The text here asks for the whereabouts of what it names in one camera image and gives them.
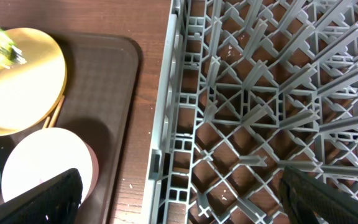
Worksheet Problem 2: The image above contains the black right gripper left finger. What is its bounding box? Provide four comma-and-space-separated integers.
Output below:
0, 168, 83, 224

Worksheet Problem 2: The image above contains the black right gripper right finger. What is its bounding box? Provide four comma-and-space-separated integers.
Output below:
278, 166, 358, 224

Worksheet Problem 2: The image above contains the grey dishwasher rack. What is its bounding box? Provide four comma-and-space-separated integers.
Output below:
141, 0, 358, 223

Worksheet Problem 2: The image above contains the pink white bowl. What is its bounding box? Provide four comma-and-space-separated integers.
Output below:
1, 128, 99, 202

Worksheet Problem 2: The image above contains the wooden chopstick right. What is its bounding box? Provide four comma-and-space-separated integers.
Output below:
47, 95, 65, 128

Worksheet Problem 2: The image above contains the yellow plate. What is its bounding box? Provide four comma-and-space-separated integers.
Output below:
0, 27, 67, 136

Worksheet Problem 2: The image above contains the dark brown serving tray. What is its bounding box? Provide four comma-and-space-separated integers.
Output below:
47, 30, 139, 223

